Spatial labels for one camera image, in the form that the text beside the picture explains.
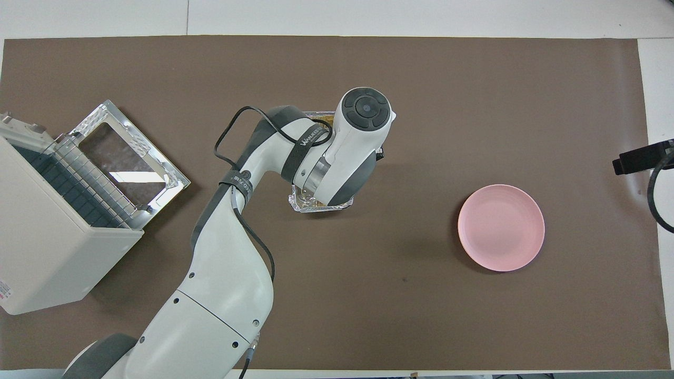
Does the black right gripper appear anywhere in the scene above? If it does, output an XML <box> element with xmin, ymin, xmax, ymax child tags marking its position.
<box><xmin>612</xmin><ymin>138</ymin><xmax>674</xmax><ymax>177</ymax></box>

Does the aluminium foil tray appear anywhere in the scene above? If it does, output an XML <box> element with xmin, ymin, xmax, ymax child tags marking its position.
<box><xmin>287</xmin><ymin>109</ymin><xmax>356</xmax><ymax>214</ymax></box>

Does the white toaster oven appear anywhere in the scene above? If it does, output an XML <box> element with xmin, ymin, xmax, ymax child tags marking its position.
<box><xmin>0</xmin><ymin>112</ymin><xmax>144</xmax><ymax>316</ymax></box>

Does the pink round plate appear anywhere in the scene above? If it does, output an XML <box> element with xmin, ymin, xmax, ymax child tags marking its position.
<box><xmin>458</xmin><ymin>184</ymin><xmax>546</xmax><ymax>273</ymax></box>

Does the brown table mat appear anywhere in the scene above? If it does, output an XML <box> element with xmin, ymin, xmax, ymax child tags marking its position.
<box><xmin>0</xmin><ymin>35</ymin><xmax>670</xmax><ymax>371</ymax></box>

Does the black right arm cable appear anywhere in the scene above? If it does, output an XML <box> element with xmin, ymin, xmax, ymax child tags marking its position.
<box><xmin>647</xmin><ymin>155</ymin><xmax>674</xmax><ymax>234</ymax></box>

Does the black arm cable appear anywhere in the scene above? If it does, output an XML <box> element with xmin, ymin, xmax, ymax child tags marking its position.
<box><xmin>213</xmin><ymin>105</ymin><xmax>333</xmax><ymax>379</ymax></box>
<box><xmin>647</xmin><ymin>155</ymin><xmax>674</xmax><ymax>234</ymax></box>

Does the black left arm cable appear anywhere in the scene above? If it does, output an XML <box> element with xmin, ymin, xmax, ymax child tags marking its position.
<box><xmin>213</xmin><ymin>105</ymin><xmax>333</xmax><ymax>379</ymax></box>

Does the glass oven door metal frame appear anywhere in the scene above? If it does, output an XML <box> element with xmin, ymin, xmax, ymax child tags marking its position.
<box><xmin>67</xmin><ymin>99</ymin><xmax>192</xmax><ymax>216</ymax></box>

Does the metal oven wire rack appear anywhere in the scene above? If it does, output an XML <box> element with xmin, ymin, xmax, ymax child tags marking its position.
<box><xmin>53</xmin><ymin>134</ymin><xmax>145</xmax><ymax>231</ymax></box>

